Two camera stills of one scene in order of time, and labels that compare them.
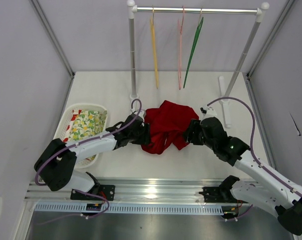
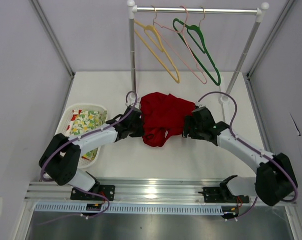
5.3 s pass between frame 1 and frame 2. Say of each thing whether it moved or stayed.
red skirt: moved
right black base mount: stayed
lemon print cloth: stayed
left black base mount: stayed
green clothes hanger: moved
